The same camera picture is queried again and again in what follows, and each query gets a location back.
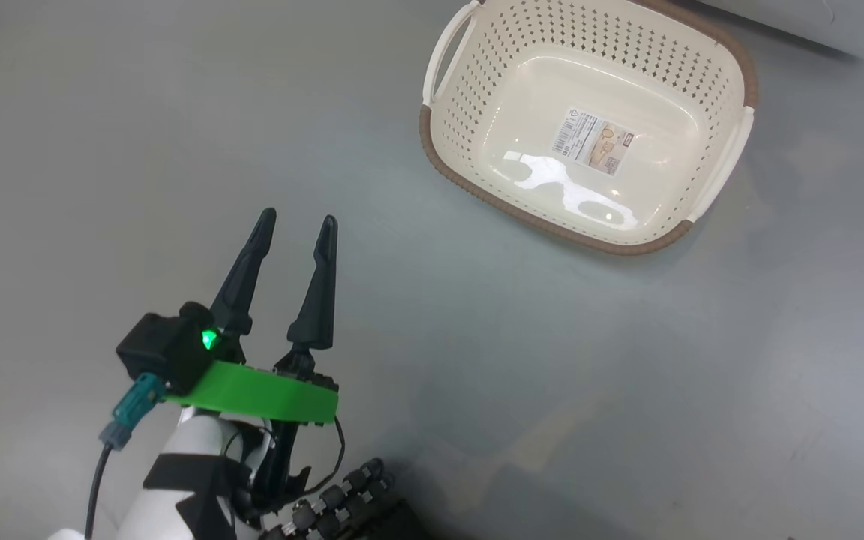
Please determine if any white washing machine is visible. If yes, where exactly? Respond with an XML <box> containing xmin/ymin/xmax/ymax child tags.
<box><xmin>694</xmin><ymin>0</ymin><xmax>864</xmax><ymax>59</ymax></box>

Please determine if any cream perforated laundry basket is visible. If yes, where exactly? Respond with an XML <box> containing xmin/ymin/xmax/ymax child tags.
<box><xmin>418</xmin><ymin>0</ymin><xmax>759</xmax><ymax>257</ymax></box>

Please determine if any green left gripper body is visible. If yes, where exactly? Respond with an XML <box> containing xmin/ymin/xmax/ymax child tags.
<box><xmin>164</xmin><ymin>351</ymin><xmax>341</xmax><ymax>428</ymax></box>

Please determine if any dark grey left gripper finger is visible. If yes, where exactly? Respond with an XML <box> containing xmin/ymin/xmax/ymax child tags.
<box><xmin>209</xmin><ymin>208</ymin><xmax>278</xmax><ymax>338</ymax></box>
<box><xmin>286</xmin><ymin>215</ymin><xmax>339</xmax><ymax>352</ymax></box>

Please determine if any basket product label sticker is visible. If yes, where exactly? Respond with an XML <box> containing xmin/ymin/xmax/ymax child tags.
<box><xmin>550</xmin><ymin>107</ymin><xmax>635</xmax><ymax>177</ymax></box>

